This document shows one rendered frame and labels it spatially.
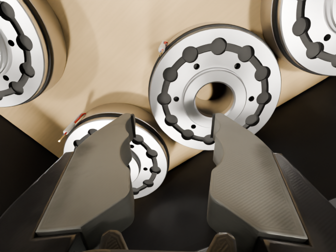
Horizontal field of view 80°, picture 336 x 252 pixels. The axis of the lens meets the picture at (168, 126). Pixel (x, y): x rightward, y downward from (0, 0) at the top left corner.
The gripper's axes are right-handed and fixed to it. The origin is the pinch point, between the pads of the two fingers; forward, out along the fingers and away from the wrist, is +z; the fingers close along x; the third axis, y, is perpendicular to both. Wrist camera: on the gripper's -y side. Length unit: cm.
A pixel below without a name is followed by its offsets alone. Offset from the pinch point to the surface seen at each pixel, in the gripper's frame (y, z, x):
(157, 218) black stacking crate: 11.7, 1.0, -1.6
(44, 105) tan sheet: 2.3, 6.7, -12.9
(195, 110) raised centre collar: 1.0, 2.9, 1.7
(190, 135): 3.9, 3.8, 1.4
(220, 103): 1.4, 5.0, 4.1
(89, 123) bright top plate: 2.4, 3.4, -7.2
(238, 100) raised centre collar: 0.2, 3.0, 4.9
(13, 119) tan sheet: 3.8, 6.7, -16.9
